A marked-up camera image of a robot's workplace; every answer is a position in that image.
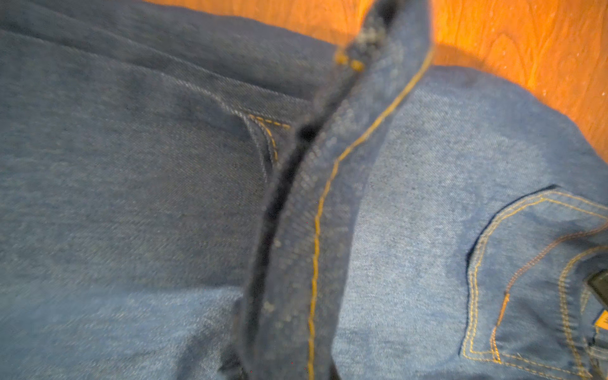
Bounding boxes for blue denim jeans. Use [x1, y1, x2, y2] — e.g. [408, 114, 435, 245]
[1, 1, 607, 379]

